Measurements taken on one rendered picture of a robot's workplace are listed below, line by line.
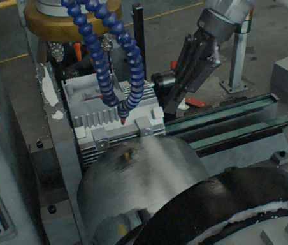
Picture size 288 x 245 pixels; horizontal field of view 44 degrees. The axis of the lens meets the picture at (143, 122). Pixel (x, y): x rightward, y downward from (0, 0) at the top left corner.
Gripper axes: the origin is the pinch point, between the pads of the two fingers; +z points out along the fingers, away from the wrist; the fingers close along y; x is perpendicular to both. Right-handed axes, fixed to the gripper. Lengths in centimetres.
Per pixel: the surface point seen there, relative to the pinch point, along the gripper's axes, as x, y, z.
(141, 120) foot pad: -6.0, 1.2, 6.6
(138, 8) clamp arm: -8.5, -18.1, -11.9
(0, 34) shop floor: 5, -307, 124
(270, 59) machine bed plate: 71, -47, -6
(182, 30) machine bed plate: 52, -87, 5
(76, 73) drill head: -13.8, -25.5, 11.6
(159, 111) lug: -2.6, 1.0, 3.5
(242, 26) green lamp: 36, -34, -15
